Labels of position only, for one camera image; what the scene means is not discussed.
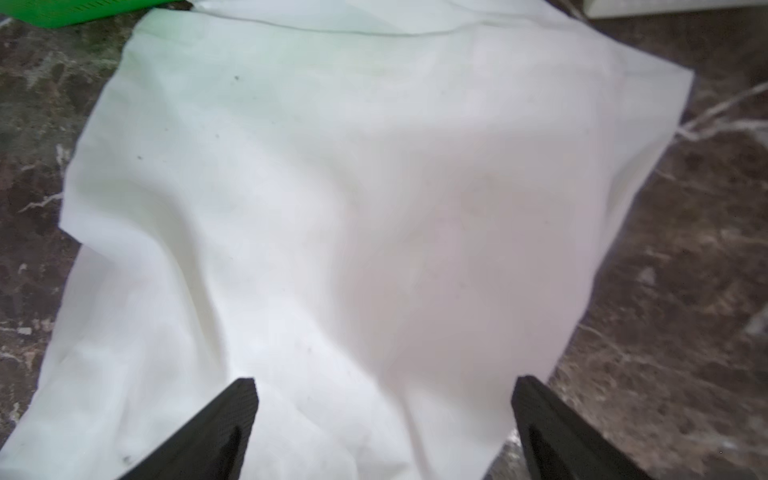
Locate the white shorts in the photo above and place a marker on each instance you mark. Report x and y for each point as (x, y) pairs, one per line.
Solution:
(383, 212)

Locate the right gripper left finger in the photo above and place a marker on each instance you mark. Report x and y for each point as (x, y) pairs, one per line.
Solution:
(212, 445)

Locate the green plastic basket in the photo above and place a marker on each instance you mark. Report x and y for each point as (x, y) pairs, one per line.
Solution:
(59, 13)

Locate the white desktop file organizer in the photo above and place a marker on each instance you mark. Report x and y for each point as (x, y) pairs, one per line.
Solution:
(605, 9)

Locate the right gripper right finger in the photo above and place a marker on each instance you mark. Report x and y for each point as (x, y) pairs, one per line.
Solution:
(559, 444)

